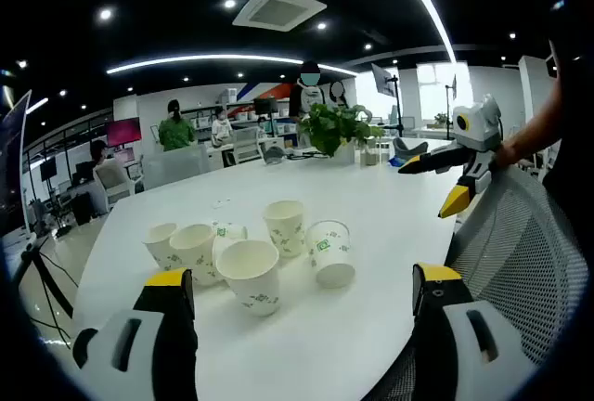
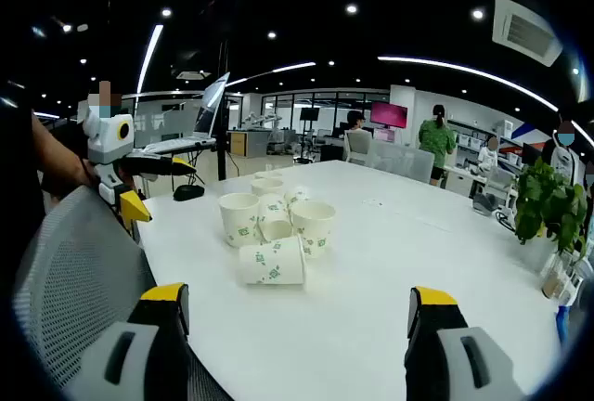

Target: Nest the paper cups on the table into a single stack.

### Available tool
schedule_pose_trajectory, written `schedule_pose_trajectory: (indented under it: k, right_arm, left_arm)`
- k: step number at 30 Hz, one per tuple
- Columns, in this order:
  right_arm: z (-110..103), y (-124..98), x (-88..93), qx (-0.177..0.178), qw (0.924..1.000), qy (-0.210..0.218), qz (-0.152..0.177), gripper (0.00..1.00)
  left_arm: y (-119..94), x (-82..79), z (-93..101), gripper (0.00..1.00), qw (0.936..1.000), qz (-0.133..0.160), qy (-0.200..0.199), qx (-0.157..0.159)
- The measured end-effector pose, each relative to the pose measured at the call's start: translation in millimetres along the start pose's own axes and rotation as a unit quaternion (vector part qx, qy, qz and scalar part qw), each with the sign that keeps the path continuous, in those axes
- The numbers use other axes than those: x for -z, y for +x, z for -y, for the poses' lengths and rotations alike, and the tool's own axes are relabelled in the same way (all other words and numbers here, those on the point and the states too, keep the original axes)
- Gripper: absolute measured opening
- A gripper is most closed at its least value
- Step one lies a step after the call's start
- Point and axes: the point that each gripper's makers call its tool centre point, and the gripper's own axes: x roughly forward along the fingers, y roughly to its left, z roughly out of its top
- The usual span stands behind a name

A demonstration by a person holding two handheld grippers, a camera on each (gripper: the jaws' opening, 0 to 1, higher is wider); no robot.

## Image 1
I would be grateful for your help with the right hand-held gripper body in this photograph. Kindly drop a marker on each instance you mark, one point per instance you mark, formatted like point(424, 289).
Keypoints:
point(478, 125)

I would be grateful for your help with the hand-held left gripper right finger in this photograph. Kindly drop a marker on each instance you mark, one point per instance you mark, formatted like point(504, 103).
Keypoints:
point(464, 354)

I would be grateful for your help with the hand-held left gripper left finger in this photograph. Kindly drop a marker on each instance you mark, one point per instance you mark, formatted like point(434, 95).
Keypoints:
point(139, 354)

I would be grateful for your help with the cluster of paper cups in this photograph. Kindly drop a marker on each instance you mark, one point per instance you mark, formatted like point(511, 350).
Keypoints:
point(250, 275)

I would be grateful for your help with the person's right hand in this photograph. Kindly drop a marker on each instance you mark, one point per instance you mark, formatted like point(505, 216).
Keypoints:
point(509, 154)

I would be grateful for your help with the grey neck pillow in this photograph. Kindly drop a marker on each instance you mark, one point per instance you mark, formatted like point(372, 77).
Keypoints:
point(410, 148)

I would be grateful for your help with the monitor on pole stand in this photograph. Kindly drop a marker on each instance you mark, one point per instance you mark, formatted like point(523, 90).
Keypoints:
point(449, 108)
point(384, 78)

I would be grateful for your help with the blue packet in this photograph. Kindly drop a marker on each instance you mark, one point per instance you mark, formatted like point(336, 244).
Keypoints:
point(396, 163)

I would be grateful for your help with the clear glass jar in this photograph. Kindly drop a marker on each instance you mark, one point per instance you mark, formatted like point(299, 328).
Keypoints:
point(381, 150)

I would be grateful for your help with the glass jar brown contents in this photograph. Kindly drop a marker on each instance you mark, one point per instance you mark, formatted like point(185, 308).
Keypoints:
point(368, 156)

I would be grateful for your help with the grey mesh office chair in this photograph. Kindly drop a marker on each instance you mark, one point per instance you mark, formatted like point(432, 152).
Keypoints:
point(520, 243)

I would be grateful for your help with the potted green plant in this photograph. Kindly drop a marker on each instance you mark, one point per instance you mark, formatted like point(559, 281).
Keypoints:
point(331, 129)

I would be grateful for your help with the black tripod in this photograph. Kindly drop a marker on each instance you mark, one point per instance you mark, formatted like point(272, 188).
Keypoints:
point(32, 252)

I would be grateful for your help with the white table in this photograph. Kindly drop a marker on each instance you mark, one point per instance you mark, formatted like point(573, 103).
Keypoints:
point(278, 187)

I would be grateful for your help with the grey rounded object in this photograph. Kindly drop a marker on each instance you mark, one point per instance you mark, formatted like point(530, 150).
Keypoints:
point(274, 156)

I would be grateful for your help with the black desk monitor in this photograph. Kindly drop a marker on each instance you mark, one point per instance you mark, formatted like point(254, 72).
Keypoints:
point(265, 106)

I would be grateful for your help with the white storage shelf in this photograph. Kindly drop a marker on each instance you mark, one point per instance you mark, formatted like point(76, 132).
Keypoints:
point(241, 115)

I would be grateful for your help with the ceiling air vent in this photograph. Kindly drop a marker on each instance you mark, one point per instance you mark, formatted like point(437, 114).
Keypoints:
point(278, 10)

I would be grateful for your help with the pink screen monitor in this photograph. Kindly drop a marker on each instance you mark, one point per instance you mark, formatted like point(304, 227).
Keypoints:
point(123, 132)

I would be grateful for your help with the large dark screen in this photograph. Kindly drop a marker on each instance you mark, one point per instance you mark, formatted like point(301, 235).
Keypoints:
point(11, 150)

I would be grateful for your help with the curved ceiling light strip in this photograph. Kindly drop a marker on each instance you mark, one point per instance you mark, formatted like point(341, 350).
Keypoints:
point(204, 60)

